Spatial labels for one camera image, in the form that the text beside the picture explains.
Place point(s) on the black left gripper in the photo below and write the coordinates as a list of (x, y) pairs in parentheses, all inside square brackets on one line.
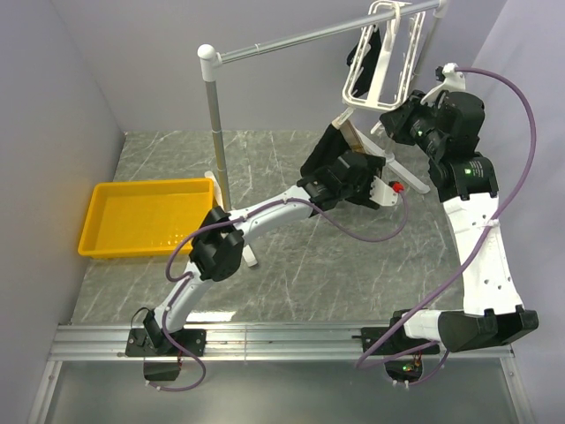
[(374, 169)]

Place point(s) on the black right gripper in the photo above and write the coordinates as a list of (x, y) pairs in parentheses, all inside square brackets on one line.
[(396, 121)]

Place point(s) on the white clip hanger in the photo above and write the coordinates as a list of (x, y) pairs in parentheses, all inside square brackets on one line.
[(374, 99)]

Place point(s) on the black underwear with beige waistband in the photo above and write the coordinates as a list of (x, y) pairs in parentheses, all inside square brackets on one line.
[(338, 138)]

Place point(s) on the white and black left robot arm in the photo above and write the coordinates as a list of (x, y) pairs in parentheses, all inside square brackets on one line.
[(214, 251)]

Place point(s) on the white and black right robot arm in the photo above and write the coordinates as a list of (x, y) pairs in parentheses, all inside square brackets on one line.
[(493, 313)]

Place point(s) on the black garment on hanger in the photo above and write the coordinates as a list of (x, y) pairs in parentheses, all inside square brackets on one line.
[(368, 65)]

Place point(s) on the yellow plastic tray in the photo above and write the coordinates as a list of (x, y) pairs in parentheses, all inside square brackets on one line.
[(144, 218)]

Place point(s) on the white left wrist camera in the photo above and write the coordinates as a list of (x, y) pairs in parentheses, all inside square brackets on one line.
[(382, 194)]

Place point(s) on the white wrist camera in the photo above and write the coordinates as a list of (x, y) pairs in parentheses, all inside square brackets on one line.
[(382, 194), (449, 80)]

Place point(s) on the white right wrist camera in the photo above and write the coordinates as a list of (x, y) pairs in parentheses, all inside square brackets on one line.
[(449, 80)]

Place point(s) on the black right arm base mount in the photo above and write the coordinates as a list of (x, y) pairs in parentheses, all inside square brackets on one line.
[(399, 342)]

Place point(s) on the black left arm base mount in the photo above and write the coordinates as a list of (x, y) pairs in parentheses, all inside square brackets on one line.
[(140, 345)]

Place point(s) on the aluminium rail frame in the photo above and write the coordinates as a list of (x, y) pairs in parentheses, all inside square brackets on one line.
[(278, 372)]

